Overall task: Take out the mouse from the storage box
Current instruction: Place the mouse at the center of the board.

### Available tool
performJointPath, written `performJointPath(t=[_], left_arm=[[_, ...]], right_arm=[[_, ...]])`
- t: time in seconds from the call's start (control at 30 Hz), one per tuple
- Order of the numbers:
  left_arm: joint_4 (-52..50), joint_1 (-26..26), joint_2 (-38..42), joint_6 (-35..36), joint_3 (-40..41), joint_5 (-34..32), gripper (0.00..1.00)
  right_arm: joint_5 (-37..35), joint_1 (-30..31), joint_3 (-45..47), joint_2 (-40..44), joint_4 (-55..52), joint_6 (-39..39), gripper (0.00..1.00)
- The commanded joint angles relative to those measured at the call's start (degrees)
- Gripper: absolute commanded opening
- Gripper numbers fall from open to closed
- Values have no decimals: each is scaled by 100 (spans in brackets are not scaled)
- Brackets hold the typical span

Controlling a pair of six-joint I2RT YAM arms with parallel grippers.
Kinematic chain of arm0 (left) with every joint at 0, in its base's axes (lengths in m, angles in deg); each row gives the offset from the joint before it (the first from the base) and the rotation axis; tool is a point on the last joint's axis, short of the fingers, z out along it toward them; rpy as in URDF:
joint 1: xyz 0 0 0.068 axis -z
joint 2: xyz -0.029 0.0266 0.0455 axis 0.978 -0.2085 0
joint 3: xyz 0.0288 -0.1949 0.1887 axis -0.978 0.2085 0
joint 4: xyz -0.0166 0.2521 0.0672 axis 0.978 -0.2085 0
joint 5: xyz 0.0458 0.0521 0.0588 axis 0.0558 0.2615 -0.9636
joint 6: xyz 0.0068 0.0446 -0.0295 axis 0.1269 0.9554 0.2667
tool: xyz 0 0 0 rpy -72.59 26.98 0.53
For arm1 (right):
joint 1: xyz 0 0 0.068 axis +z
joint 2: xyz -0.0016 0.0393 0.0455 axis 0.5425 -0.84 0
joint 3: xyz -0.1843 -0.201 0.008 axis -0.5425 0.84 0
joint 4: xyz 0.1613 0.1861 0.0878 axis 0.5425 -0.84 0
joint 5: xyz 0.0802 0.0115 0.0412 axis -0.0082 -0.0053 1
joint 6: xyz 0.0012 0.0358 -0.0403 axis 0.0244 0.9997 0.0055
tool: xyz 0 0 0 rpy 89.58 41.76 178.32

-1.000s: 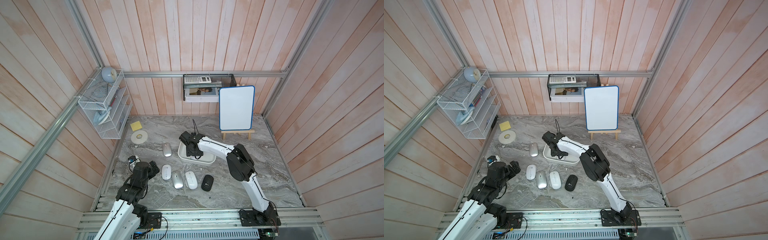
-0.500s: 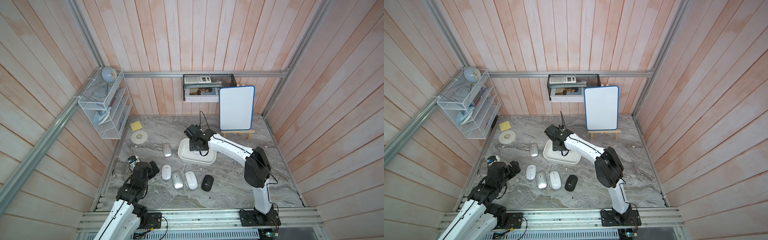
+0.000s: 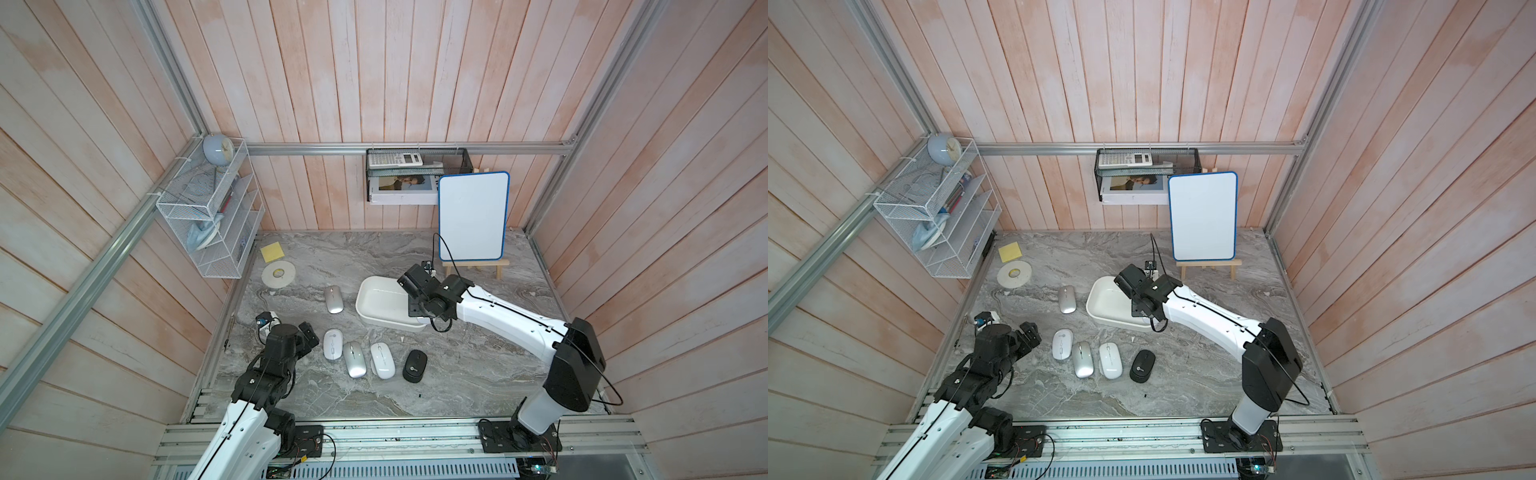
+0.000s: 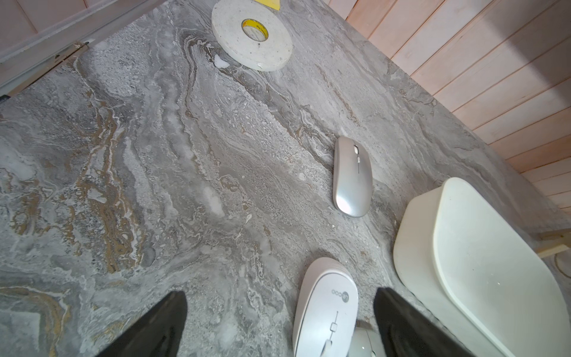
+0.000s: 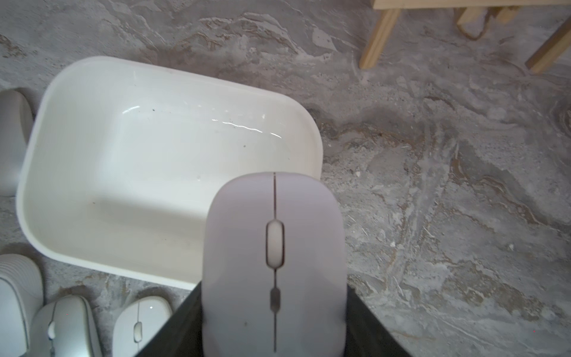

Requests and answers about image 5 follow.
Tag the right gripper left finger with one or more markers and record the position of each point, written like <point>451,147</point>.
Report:
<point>182,333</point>

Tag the white mouse with wheel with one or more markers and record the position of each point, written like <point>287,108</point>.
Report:
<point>274,269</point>

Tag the silver computer mouse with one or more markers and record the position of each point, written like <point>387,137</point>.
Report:
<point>65,327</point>
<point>17,122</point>

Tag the white plastic storage box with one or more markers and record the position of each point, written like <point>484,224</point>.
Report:
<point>125,158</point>

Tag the white computer mouse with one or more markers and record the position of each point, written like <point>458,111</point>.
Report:
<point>137,325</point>

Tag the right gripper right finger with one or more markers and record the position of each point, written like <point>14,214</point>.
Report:
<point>365,334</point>

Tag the small wooden easel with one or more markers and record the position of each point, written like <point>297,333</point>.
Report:
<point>471,17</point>

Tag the white silver mouse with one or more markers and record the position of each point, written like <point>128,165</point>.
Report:
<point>21,298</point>

